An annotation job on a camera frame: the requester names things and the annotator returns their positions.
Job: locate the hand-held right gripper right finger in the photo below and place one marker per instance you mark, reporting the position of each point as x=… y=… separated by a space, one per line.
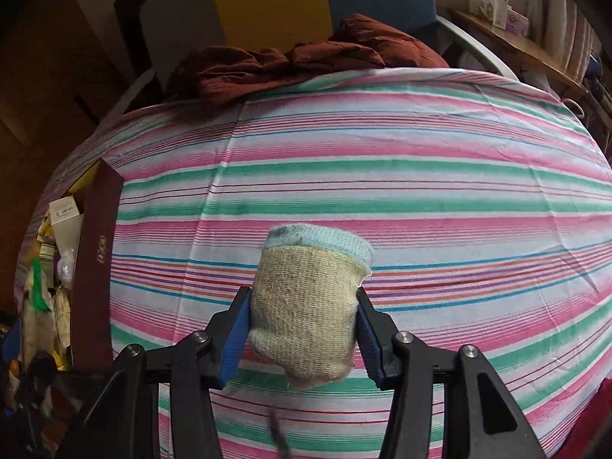
x=370 y=344

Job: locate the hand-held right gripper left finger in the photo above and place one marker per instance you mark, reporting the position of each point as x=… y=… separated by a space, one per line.
x=236 y=339

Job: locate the beige knitted sock blue cuff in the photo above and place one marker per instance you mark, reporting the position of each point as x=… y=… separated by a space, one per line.
x=306 y=306

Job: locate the small white wrapper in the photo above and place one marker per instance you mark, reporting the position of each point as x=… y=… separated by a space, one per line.
x=65 y=265

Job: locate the rectangular metal tin box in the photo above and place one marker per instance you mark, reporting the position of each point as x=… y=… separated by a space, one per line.
x=98 y=258

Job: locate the small green cream carton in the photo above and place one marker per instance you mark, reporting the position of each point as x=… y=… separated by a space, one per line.
x=64 y=215

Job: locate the brown crumpled cloth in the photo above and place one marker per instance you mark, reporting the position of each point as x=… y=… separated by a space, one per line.
x=287 y=67

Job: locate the wooden wardrobe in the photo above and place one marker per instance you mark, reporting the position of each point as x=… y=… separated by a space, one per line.
x=43 y=81

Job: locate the wooden shelf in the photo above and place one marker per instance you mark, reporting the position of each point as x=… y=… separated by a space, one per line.
x=526 y=52

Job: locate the black rolled mat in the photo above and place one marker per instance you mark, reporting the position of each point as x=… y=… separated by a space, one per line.
x=131 y=24

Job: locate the grey yellow blue chair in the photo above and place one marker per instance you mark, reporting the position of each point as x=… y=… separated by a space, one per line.
x=267 y=0

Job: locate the small purple carton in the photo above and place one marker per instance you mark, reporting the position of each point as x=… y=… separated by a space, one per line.
x=518 y=21

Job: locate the small white carton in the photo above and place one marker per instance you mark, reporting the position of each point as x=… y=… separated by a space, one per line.
x=475 y=4

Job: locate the large white carton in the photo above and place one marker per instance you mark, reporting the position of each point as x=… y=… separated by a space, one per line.
x=495 y=2

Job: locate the striped pink curtain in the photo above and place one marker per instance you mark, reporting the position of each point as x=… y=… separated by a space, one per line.
x=564 y=33

